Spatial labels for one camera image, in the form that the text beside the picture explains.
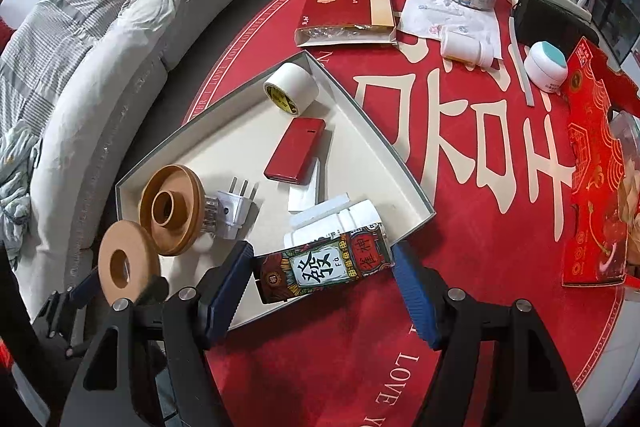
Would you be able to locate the small white bottle lying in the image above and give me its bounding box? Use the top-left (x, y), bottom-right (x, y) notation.
top-left (440, 30), bottom-right (495, 68)

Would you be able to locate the white double-sided tape roll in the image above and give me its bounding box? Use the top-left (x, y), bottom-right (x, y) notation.
top-left (264, 63), bottom-right (319, 117)

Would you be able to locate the red gift box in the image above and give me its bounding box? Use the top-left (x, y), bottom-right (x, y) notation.
top-left (561, 38), bottom-right (639, 289)

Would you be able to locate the white rectangular box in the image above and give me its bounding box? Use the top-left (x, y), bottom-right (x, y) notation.
top-left (290, 193), bottom-right (352, 229)

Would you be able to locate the colourful mahjong card box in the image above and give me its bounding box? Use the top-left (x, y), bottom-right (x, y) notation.
top-left (252, 223), bottom-right (394, 305)

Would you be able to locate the grey white shallow tray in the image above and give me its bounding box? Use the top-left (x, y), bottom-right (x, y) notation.
top-left (114, 50), bottom-right (437, 333)

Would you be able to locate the red flat carton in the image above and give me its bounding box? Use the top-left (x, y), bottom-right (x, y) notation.
top-left (294, 0), bottom-right (396, 48)

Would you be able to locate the small wooden disc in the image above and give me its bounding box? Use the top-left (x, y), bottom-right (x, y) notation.
top-left (98, 220), bottom-right (160, 305)

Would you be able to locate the red round tablecloth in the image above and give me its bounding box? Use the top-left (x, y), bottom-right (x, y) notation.
top-left (182, 0), bottom-right (632, 427)

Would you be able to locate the red flip case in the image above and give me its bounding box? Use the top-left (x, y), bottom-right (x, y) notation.
top-left (264, 117), bottom-right (326, 184)

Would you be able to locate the small white block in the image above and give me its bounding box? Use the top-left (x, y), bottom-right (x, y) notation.
top-left (288, 157), bottom-right (320, 213)

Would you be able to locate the grey covered sofa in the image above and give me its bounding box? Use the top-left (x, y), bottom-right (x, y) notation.
top-left (1, 0), bottom-right (232, 315)

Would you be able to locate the metal hose clamp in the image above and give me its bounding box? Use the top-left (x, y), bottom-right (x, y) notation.
top-left (201, 195), bottom-right (219, 236)

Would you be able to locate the white plug adapter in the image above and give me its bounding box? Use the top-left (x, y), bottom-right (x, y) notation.
top-left (216, 176), bottom-right (255, 241)

